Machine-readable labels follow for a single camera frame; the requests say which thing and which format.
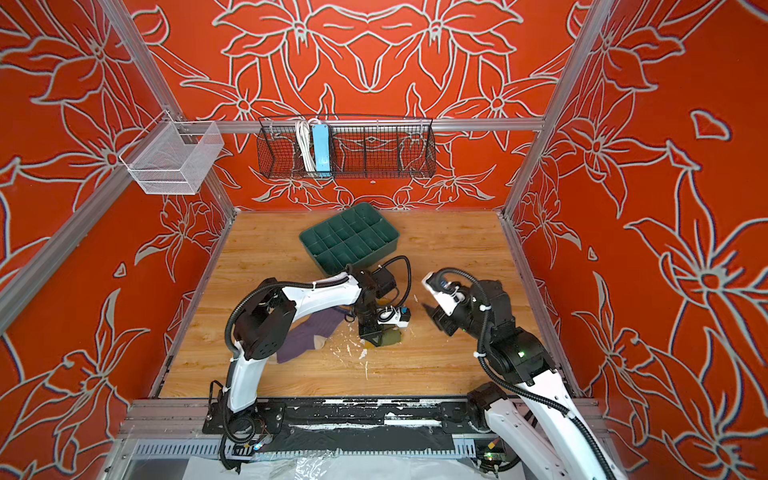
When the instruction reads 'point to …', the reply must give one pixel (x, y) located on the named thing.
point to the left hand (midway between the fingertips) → (380, 337)
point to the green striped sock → (390, 335)
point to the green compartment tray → (358, 237)
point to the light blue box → (322, 151)
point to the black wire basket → (360, 147)
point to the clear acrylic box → (173, 157)
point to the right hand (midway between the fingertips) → (429, 291)
